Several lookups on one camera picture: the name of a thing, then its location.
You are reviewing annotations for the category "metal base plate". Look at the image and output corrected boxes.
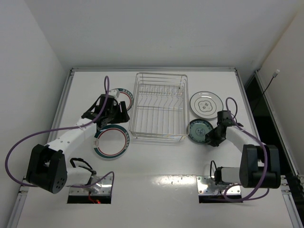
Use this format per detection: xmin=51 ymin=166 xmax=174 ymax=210
xmin=196 ymin=176 xmax=241 ymax=197
xmin=69 ymin=173 xmax=113 ymax=196

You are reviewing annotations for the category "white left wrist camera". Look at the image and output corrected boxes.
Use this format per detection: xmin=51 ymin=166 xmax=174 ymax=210
xmin=109 ymin=89 xmax=120 ymax=99

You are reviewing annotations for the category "chrome wire dish rack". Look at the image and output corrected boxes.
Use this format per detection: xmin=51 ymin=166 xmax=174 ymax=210
xmin=129 ymin=72 xmax=190 ymax=142

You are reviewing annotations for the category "white plate with teal rim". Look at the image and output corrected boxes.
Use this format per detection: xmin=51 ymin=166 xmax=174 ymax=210
xmin=190 ymin=91 xmax=224 ymax=119

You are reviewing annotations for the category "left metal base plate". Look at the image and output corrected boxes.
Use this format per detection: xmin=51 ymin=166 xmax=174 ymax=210
xmin=69 ymin=173 xmax=113 ymax=196

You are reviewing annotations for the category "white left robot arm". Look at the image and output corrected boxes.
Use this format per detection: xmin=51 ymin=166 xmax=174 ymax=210
xmin=26 ymin=89 xmax=130 ymax=194

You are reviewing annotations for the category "black wall cable with plug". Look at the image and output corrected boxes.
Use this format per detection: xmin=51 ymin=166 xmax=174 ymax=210
xmin=250 ymin=69 xmax=280 ymax=112

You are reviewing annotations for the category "plate with teal red rings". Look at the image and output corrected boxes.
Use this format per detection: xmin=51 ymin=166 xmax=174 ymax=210
xmin=93 ymin=124 xmax=130 ymax=160

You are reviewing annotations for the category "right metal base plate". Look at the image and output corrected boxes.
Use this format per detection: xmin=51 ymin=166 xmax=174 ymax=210
xmin=196 ymin=176 xmax=241 ymax=197

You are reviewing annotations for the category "small green patterned plate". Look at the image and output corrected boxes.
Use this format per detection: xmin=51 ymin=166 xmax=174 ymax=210
xmin=189 ymin=119 xmax=213 ymax=144

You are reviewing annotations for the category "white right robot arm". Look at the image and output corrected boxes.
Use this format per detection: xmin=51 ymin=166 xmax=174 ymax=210
xmin=206 ymin=110 xmax=281 ymax=189

